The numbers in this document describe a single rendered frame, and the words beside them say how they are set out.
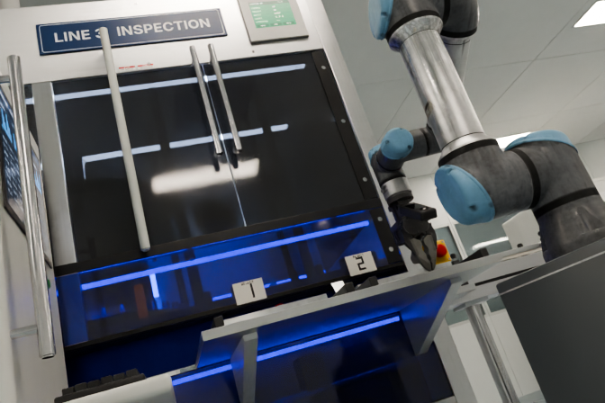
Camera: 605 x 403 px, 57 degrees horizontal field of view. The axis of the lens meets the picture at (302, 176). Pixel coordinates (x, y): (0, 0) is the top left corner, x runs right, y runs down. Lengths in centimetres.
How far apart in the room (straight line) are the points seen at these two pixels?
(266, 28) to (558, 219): 128
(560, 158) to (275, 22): 123
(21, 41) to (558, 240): 163
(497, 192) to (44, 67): 141
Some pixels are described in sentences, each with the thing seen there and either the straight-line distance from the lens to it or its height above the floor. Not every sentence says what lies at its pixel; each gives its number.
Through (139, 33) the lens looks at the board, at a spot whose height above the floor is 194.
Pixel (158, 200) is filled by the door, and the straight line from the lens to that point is 167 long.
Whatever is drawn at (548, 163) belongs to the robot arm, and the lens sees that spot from 107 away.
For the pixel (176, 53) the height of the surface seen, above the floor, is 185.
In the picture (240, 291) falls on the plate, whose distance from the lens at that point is 157.
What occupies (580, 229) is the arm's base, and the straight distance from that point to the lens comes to 105.
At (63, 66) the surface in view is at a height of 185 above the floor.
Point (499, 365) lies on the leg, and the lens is 194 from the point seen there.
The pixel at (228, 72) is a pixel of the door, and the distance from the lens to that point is 190.
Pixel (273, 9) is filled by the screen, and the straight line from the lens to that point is 207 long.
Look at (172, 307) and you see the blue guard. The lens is 156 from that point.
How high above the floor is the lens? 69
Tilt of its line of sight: 22 degrees up
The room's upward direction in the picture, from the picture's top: 18 degrees counter-clockwise
